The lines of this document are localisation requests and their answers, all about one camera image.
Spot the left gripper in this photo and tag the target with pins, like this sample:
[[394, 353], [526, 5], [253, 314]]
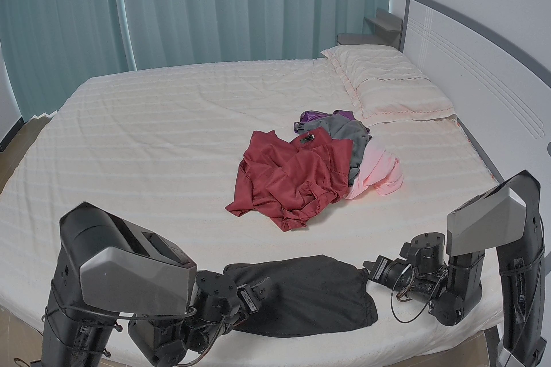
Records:
[[250, 300]]

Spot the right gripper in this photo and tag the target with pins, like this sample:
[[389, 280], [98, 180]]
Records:
[[387, 270]]

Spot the black T-shirt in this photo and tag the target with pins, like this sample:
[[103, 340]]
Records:
[[310, 296]]

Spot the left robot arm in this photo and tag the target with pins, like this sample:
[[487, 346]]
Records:
[[129, 262]]

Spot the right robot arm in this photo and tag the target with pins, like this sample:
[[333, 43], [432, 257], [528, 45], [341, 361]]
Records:
[[490, 219]]

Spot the bed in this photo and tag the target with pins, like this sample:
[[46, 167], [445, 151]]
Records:
[[150, 120]]

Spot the pink garment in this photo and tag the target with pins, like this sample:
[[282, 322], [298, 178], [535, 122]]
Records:
[[379, 171]]

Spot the dark red garment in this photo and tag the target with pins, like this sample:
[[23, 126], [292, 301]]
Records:
[[288, 176]]

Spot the grey garment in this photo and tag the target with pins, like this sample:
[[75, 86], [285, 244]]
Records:
[[344, 128]]

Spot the purple garment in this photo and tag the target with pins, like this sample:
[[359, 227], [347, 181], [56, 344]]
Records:
[[310, 116]]

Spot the cream pillow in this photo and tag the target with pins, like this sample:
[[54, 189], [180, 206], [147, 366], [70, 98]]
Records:
[[387, 85]]

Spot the grey bedside table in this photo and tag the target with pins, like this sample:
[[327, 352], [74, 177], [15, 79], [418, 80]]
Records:
[[361, 39]]

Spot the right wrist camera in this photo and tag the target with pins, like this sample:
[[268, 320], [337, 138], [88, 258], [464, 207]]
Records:
[[406, 251]]

